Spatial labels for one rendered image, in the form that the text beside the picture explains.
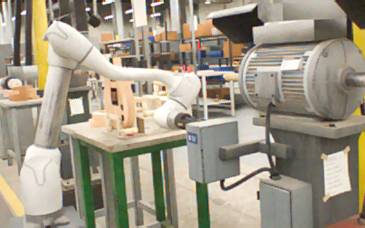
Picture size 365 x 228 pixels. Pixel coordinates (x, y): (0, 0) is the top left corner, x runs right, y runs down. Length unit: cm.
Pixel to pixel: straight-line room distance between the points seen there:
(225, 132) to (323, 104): 34
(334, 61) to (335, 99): 11
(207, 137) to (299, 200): 35
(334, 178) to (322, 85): 31
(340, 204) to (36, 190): 114
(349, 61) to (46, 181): 121
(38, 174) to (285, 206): 98
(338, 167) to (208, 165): 42
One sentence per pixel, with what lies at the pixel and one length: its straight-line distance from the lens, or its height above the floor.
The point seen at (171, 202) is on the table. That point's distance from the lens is 303.
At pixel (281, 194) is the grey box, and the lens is 140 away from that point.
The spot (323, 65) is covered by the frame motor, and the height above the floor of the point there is 130.
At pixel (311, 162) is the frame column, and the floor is 100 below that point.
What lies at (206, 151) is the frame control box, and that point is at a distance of 144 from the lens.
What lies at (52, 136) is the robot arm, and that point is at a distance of 201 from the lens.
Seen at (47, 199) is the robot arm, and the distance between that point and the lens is 184.
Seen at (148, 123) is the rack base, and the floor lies 99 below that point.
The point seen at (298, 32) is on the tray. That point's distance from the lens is 143.
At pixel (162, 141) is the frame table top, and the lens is 226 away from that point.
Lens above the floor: 137
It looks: 8 degrees down
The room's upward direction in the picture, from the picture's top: 4 degrees counter-clockwise
